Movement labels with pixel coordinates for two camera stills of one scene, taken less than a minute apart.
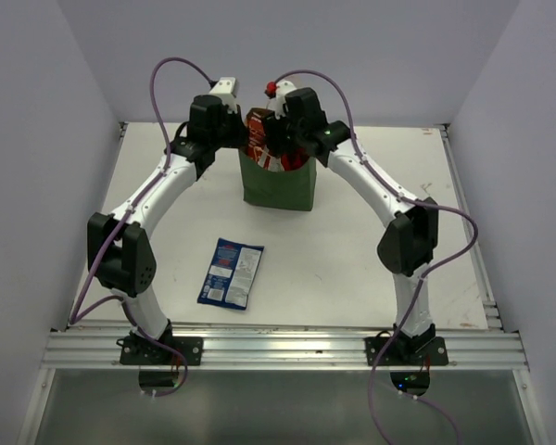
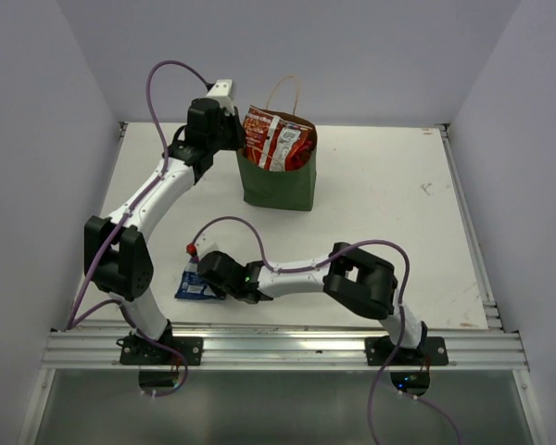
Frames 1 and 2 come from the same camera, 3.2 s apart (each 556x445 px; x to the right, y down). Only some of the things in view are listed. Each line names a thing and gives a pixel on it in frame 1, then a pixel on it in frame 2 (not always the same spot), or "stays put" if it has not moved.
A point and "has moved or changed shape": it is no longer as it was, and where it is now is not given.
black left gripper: x=236 y=133 stays put
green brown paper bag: x=292 y=189 stays put
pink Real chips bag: x=294 y=160 stays put
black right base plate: x=406 y=351 stays put
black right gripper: x=274 y=135 → x=204 y=267
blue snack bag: x=230 y=274 has moved or changed shape
